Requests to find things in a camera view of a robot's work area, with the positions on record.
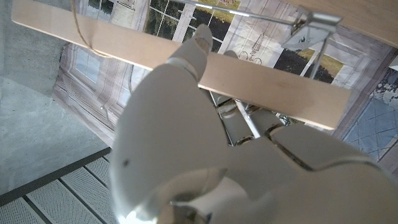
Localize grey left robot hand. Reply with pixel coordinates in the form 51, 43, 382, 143
108, 24, 398, 224

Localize wooden clip hanger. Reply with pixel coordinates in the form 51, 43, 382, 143
11, 0, 352, 131

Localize jute thread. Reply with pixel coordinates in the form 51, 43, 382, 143
70, 0, 109, 58

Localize printed window backdrop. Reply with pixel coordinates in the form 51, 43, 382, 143
51, 0, 398, 156

